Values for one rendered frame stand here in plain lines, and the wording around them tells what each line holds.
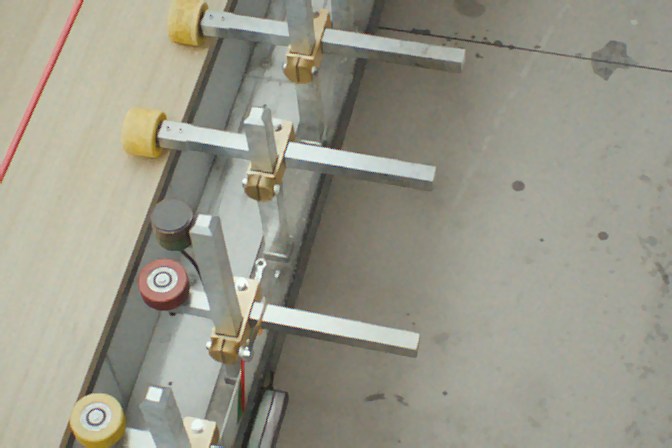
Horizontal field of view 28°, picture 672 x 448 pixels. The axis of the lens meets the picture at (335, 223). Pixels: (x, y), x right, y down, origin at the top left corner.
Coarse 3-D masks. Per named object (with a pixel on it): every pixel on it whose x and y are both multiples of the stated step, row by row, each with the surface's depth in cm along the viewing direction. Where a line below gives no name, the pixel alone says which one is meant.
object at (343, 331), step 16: (192, 304) 219; (256, 304) 218; (256, 320) 217; (272, 320) 216; (288, 320) 216; (304, 320) 216; (320, 320) 216; (336, 320) 216; (352, 320) 215; (320, 336) 216; (336, 336) 215; (352, 336) 214; (368, 336) 214; (384, 336) 214; (400, 336) 213; (416, 336) 213; (384, 352) 215; (400, 352) 214; (416, 352) 213
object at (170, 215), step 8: (168, 200) 192; (176, 200) 192; (160, 208) 191; (168, 208) 191; (176, 208) 191; (184, 208) 191; (160, 216) 190; (168, 216) 190; (176, 216) 190; (184, 216) 190; (160, 224) 189; (168, 224) 189; (176, 224) 189; (184, 224) 189; (192, 248) 193
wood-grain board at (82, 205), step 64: (0, 0) 252; (64, 0) 251; (128, 0) 250; (0, 64) 243; (64, 64) 242; (128, 64) 241; (192, 64) 241; (0, 128) 235; (64, 128) 234; (0, 192) 228; (64, 192) 227; (128, 192) 226; (0, 256) 221; (64, 256) 220; (128, 256) 219; (0, 320) 214; (64, 320) 214; (0, 384) 208; (64, 384) 207
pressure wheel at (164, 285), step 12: (156, 264) 218; (168, 264) 217; (180, 264) 217; (144, 276) 216; (156, 276) 217; (168, 276) 217; (180, 276) 216; (144, 288) 215; (156, 288) 215; (168, 288) 215; (180, 288) 215; (144, 300) 216; (156, 300) 214; (168, 300) 214; (180, 300) 216
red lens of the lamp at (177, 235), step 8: (184, 200) 192; (152, 216) 190; (192, 216) 190; (152, 224) 190; (160, 232) 189; (168, 232) 189; (176, 232) 189; (184, 232) 190; (168, 240) 190; (176, 240) 190
